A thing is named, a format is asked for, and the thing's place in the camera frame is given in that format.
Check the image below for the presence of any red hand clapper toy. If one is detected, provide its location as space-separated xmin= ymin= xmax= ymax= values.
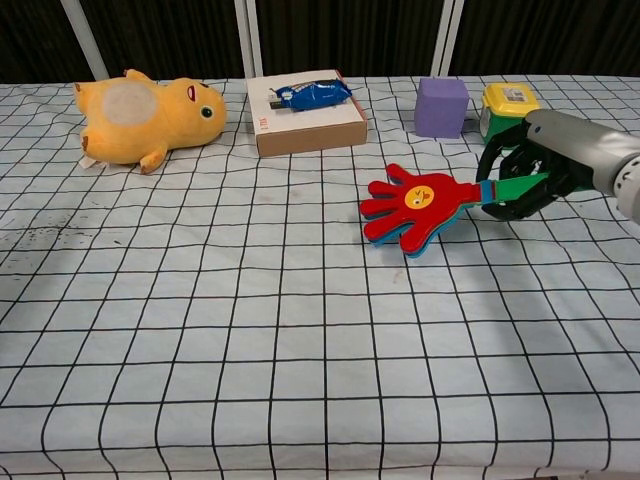
xmin=359 ymin=163 xmax=550 ymax=260

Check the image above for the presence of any yellow plush toy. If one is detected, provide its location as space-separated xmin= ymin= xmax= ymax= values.
xmin=73 ymin=68 xmax=228 ymax=175

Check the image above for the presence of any blue snack packet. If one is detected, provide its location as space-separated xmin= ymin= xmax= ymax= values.
xmin=267 ymin=78 xmax=353 ymax=112

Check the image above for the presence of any purple foam cube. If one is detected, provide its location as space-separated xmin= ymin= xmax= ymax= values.
xmin=414 ymin=77 xmax=470 ymax=139

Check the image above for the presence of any white black checked tablecloth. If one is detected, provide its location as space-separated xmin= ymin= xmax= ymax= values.
xmin=0 ymin=74 xmax=640 ymax=480

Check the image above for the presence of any white metal frame post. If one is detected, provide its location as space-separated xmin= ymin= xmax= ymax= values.
xmin=233 ymin=0 xmax=265 ymax=79
xmin=428 ymin=0 xmax=465 ymax=77
xmin=60 ymin=0 xmax=110 ymax=80

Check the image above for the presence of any white cardboard box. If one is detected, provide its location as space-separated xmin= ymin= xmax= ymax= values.
xmin=244 ymin=69 xmax=370 ymax=158

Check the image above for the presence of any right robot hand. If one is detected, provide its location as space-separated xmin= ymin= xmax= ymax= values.
xmin=474 ymin=109 xmax=637 ymax=224

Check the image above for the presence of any green container yellow lid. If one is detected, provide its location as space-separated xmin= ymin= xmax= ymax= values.
xmin=479 ymin=82 xmax=544 ymax=147

